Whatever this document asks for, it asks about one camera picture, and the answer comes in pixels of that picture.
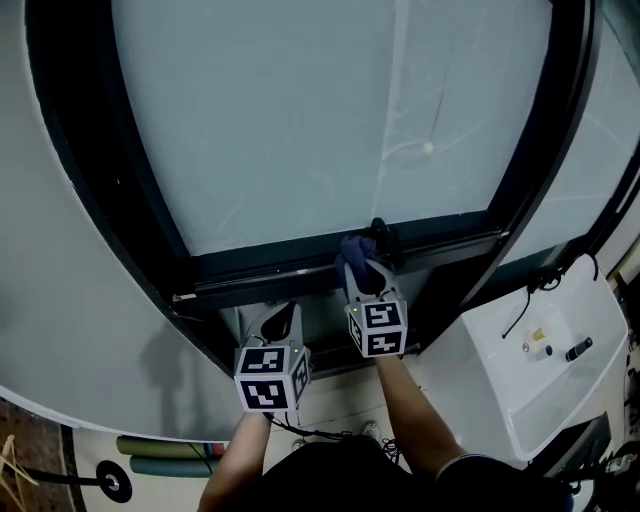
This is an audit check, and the black window handle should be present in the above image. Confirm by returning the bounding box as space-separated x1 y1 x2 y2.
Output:
367 217 401 271

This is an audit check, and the green foam roll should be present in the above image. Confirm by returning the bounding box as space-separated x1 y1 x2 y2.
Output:
128 455 221 479
115 435 226 460

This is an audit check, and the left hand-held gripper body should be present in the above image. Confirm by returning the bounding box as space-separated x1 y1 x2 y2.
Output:
233 339 313 414

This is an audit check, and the bundle of wooden sticks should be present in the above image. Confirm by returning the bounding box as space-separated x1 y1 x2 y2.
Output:
0 434 41 512

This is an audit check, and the person's left forearm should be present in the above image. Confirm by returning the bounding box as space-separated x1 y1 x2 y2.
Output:
197 412 274 512

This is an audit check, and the long black metal rail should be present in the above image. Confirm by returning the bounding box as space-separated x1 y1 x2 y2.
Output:
172 227 509 314

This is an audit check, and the black metal cart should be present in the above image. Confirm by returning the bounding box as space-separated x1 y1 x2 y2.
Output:
529 412 640 512

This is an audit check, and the narrow black framed window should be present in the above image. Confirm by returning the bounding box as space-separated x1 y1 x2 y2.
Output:
492 0 640 269

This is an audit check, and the dark blue cleaning cloth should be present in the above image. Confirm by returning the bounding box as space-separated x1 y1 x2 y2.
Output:
333 233 381 294

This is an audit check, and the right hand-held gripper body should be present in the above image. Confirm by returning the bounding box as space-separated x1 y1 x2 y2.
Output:
343 294 408 360

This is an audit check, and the black round stand base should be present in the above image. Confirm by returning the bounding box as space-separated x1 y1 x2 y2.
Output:
14 459 134 504

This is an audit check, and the black cylindrical bottle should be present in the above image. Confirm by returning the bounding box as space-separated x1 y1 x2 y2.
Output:
564 337 595 362

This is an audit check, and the blind cord with white bead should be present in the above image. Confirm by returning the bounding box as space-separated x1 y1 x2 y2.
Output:
421 74 447 155

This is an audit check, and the thin black hose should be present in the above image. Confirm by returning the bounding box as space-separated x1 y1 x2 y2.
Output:
501 269 564 340

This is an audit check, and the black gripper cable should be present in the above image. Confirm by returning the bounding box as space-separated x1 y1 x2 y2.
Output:
264 410 401 466

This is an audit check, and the person's dark shirt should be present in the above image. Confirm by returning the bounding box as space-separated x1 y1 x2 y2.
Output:
259 434 576 512

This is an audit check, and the large black framed window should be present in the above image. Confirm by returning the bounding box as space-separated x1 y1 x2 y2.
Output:
24 0 601 374

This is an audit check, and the person's right forearm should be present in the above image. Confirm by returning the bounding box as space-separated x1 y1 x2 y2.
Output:
373 353 469 484

